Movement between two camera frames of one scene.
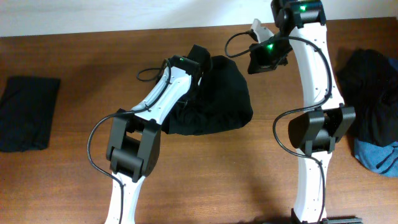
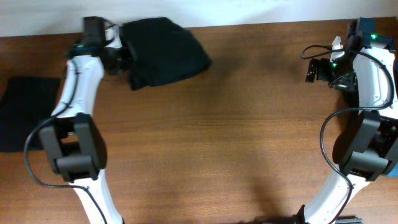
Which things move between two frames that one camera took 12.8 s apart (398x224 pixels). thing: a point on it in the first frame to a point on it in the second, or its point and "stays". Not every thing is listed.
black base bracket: (342, 220) stays
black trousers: (219, 101) to (164, 52)
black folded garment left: (26, 111) stays
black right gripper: (259, 64) to (324, 65)
